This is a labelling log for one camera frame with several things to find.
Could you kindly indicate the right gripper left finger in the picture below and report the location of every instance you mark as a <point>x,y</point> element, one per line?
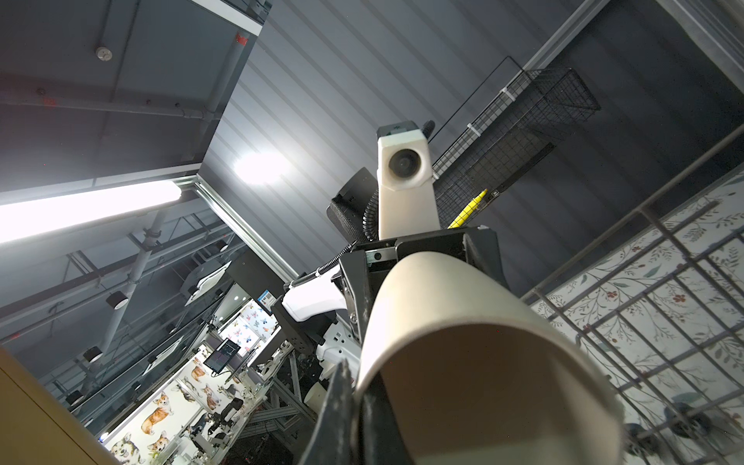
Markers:
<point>331,441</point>

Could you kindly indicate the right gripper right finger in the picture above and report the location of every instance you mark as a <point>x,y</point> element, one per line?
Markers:
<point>379,439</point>

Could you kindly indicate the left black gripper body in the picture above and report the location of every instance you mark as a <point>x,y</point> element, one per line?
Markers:
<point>365,268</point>

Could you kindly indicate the beige plastic cup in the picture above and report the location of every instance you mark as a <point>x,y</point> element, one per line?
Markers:
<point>475,376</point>

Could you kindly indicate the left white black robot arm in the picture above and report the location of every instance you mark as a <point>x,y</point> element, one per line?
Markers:
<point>327,310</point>

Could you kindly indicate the yellow brush in basket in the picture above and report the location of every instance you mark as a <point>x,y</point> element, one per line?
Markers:
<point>464,215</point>

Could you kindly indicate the ceiling strip light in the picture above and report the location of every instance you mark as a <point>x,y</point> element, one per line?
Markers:
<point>33,218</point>

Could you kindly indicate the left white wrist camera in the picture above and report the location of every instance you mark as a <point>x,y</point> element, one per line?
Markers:
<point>406,197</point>

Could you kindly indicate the black wire wall basket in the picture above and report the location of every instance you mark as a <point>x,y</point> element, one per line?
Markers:
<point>522,116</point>

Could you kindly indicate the grey wire dish rack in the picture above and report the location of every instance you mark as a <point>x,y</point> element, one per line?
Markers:
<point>657,302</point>

